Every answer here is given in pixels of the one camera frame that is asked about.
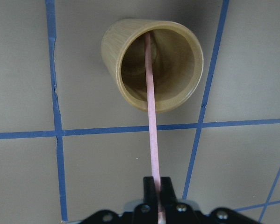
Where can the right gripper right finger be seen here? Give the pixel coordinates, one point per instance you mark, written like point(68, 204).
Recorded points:
point(167, 194)

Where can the pink chopstick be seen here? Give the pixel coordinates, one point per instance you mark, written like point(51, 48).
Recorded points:
point(151, 108)

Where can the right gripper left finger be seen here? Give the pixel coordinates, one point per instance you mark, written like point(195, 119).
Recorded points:
point(150, 194)

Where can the bamboo cylinder holder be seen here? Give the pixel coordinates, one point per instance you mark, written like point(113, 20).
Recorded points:
point(177, 61)

